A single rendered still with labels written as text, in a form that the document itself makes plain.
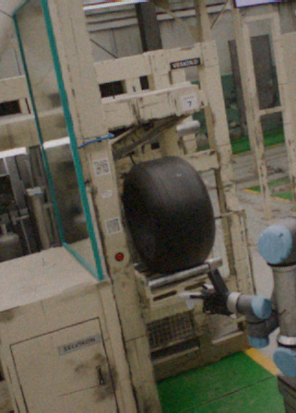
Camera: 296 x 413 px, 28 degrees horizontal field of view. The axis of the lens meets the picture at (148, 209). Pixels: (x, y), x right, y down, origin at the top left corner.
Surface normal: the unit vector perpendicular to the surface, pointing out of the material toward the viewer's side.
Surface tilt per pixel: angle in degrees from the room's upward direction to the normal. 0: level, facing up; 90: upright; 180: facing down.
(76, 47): 90
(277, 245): 82
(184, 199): 66
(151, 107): 90
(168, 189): 53
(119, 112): 90
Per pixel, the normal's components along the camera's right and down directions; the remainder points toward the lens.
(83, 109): 0.36, 0.16
